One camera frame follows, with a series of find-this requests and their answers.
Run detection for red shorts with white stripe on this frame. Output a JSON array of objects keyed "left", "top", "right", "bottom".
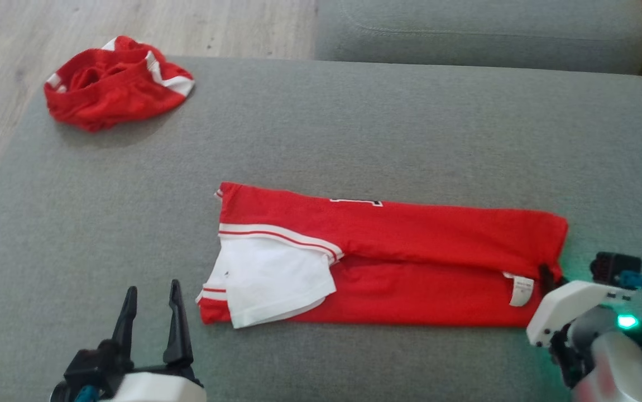
[{"left": 44, "top": 35, "right": 195, "bottom": 132}]

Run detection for red and white jersey shirt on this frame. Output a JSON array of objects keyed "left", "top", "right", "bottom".
[{"left": 195, "top": 181, "right": 569, "bottom": 329}]

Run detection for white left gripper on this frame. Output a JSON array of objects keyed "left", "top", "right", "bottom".
[{"left": 100, "top": 279, "right": 207, "bottom": 402}]

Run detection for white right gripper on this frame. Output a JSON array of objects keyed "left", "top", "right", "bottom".
[{"left": 526, "top": 264, "right": 634, "bottom": 389}]

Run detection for large grey fabric sofa seat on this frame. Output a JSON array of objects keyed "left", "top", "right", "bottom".
[{"left": 0, "top": 56, "right": 642, "bottom": 402}]

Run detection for grey fabric sofa cushion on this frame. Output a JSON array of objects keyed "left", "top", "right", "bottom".
[{"left": 314, "top": 0, "right": 642, "bottom": 76}]

